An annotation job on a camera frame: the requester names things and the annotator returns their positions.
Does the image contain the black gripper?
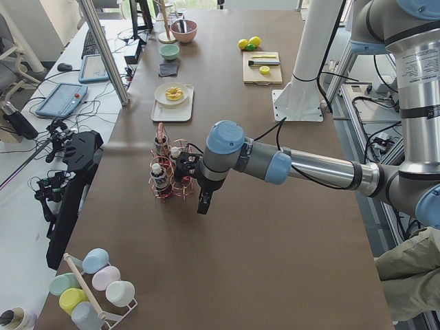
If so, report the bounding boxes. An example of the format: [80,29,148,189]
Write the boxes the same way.
[174,151,210,215]

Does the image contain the tea bottle slot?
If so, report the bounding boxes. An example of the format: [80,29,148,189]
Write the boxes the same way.
[151,163,169,190]
[169,146,182,172]

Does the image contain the tea bottle front slot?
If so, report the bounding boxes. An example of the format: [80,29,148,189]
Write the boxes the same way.
[151,163,169,190]

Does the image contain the cream serving tray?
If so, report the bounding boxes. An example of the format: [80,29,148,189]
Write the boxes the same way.
[151,82,194,122]

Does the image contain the white round plate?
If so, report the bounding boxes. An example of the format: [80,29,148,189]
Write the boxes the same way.
[154,82,189,106]

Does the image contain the light blue cup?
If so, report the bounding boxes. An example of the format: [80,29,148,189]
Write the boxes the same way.
[82,247,109,274]

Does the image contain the white cup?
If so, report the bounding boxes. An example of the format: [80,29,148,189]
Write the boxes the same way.
[105,280,135,307]

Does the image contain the pink cup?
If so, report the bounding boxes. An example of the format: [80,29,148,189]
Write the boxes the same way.
[91,265,121,291]

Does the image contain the wooden cutting board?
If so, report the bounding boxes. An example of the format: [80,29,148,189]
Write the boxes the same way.
[242,52,283,85]

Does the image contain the grey folded cloth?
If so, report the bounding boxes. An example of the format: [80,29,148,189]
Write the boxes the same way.
[158,63,179,77]

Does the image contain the half lemon slice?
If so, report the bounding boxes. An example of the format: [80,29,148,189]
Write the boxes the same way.
[259,65,270,75]

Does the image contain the mint green bowl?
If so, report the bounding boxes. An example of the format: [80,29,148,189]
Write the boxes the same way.
[159,44,180,61]

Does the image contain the green lime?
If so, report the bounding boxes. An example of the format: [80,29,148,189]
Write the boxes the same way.
[245,43,256,52]

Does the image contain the yellow lemon lower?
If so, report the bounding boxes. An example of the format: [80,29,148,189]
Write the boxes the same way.
[238,38,249,50]

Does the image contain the yellow lemon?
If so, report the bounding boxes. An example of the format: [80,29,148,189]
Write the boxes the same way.
[238,38,249,50]
[249,36,262,47]

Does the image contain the wooden mug tree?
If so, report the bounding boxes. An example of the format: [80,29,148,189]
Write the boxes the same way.
[155,0,177,44]

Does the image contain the yellow lemon upper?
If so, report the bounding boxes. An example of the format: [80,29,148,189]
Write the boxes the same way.
[249,36,262,47]

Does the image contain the pale green cup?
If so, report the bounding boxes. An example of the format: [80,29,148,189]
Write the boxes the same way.
[49,272,81,296]

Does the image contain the grey blue cup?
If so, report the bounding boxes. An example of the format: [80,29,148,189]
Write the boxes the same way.
[71,301,104,330]

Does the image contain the pink bowl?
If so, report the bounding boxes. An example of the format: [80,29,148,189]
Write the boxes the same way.
[170,19,197,43]

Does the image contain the yellow cup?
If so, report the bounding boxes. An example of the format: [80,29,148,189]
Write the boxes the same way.
[58,288,89,315]

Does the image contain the blue teach pendant far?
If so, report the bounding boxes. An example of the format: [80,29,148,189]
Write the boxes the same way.
[78,54,109,84]

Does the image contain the blue teach pendant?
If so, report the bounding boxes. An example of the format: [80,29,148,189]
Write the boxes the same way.
[35,83,88,118]
[78,54,109,84]

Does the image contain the blue teach pendant near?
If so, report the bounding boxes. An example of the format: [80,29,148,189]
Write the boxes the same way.
[35,83,88,118]

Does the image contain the black keyboard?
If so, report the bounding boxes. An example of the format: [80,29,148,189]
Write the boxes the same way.
[80,30,100,59]

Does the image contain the black computer mouse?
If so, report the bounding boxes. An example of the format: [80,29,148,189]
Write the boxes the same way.
[57,63,73,72]

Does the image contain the black water bottle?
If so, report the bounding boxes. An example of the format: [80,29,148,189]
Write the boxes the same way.
[1,100,39,140]

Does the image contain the person in olive clothing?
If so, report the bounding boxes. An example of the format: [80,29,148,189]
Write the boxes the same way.
[374,227,439,322]

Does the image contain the copper wire bottle rack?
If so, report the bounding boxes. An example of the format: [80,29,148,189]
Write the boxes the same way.
[148,122,194,202]

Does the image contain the tea bottle handle side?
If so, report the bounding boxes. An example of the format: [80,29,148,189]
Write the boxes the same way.
[154,135,170,157]

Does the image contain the glazed ring pastry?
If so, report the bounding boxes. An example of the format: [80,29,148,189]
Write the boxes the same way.
[165,87,184,101]

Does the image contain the aluminium frame post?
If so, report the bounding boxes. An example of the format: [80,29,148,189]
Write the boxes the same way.
[77,0,129,107]

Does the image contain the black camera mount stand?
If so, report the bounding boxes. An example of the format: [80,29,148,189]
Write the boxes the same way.
[34,119,103,270]

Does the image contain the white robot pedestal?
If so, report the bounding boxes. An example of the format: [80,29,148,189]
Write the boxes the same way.
[272,1,346,122]

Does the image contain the wooden rack handle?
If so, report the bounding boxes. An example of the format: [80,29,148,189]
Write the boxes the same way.
[63,253,106,320]

